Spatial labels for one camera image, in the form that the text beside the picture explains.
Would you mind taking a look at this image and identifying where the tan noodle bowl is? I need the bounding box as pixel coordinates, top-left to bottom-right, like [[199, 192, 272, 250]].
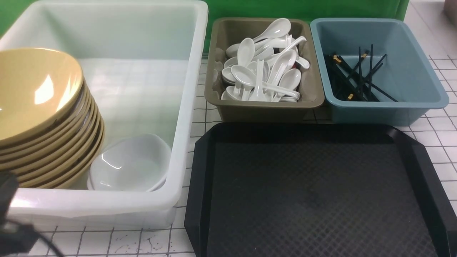
[[1, 47, 84, 147]]

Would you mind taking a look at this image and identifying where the olive green spoon bin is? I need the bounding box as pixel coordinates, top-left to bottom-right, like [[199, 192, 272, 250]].
[[204, 17, 325, 123]]

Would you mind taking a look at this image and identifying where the white dish in tub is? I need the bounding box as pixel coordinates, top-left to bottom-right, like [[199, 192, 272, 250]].
[[86, 178, 166, 192]]

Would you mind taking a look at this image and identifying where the small white sauce dish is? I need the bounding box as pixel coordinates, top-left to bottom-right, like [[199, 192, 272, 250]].
[[88, 133, 171, 192]]

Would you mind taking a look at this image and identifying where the large white plastic tub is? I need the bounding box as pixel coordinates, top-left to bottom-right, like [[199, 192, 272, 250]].
[[1, 0, 208, 230]]

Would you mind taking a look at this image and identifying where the pile of black chopsticks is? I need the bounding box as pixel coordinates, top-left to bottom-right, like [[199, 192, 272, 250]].
[[324, 45, 398, 102]]

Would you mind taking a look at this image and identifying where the black plastic serving tray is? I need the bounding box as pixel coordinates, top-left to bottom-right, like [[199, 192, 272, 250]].
[[184, 122, 457, 257]]

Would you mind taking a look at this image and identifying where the blue chopstick bin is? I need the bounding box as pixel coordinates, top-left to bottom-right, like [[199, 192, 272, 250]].
[[310, 18, 449, 126]]

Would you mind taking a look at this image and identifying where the stack of tan bowls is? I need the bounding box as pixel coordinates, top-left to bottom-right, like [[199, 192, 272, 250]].
[[0, 80, 105, 189]]

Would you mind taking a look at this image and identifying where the pile of white spoons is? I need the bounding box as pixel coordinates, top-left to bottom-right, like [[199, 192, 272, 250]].
[[220, 18, 311, 102]]

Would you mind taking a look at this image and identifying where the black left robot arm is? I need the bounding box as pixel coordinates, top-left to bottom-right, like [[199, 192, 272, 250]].
[[0, 172, 38, 257]]

